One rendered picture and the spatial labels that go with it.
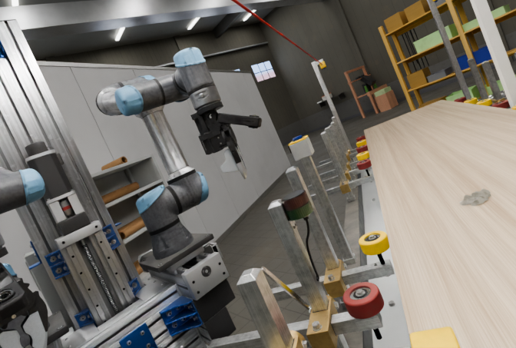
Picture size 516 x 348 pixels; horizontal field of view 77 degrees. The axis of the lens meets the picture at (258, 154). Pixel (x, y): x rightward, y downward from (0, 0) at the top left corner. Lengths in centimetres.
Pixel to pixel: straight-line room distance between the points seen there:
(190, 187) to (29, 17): 865
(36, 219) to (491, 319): 125
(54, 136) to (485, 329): 131
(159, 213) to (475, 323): 93
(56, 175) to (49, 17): 856
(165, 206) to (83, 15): 888
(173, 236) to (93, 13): 904
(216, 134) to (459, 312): 61
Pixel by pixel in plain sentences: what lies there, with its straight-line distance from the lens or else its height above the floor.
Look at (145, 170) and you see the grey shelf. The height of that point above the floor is 141.
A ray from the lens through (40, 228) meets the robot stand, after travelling 135.
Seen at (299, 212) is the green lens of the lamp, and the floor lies 111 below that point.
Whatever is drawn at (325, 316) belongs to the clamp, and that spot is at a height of 87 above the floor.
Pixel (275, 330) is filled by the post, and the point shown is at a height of 102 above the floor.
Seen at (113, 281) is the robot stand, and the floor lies 104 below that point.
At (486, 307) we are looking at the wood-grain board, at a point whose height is 90.
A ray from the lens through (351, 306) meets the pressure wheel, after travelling 77.
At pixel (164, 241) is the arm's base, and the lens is 122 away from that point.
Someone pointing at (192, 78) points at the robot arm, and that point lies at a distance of 85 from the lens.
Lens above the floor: 131
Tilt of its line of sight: 4 degrees down
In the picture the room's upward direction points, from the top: 24 degrees counter-clockwise
